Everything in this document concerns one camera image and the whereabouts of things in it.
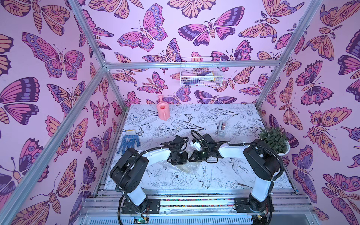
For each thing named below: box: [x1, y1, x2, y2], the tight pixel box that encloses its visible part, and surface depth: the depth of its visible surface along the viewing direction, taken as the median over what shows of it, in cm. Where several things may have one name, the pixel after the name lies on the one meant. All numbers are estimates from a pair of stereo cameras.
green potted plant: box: [259, 126, 291, 157], surface depth 81 cm
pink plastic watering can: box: [156, 95, 171, 122], surface depth 108 cm
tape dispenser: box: [217, 120, 228, 137], surface depth 104 cm
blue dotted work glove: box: [117, 129, 141, 156], surface depth 102 cm
